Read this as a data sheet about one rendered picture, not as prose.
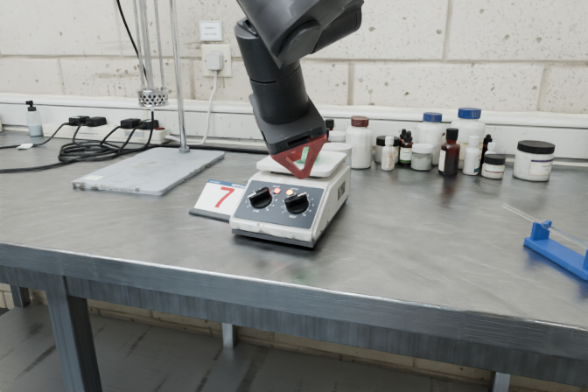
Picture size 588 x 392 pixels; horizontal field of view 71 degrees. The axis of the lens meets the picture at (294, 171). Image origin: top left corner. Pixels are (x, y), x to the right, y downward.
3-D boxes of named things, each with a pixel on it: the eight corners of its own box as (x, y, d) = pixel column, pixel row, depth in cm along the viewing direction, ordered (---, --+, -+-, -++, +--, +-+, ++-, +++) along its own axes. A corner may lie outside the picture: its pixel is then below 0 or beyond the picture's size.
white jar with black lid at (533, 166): (505, 174, 88) (510, 141, 86) (528, 171, 90) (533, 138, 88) (533, 184, 82) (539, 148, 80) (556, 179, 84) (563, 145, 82)
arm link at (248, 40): (220, 16, 40) (247, 34, 36) (279, -11, 42) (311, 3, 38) (240, 76, 45) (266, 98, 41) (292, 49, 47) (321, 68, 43)
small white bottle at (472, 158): (462, 174, 88) (467, 137, 85) (461, 171, 91) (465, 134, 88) (479, 176, 87) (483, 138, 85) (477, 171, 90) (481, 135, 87)
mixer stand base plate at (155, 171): (159, 195, 75) (159, 190, 75) (68, 186, 80) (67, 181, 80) (227, 155, 103) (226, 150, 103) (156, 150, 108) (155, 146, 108)
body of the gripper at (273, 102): (299, 89, 52) (288, 36, 47) (328, 136, 45) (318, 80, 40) (251, 107, 52) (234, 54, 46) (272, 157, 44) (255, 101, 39)
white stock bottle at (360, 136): (360, 171, 90) (363, 122, 87) (339, 165, 94) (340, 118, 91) (376, 165, 94) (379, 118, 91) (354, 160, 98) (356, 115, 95)
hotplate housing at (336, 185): (314, 251, 55) (315, 195, 53) (227, 235, 60) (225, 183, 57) (353, 196, 75) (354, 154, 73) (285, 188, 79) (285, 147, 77)
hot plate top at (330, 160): (328, 178, 60) (328, 171, 60) (254, 169, 64) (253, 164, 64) (347, 157, 71) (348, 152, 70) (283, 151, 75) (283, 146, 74)
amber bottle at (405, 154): (401, 161, 98) (403, 129, 95) (414, 163, 96) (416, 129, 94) (397, 164, 95) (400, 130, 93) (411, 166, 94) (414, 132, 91)
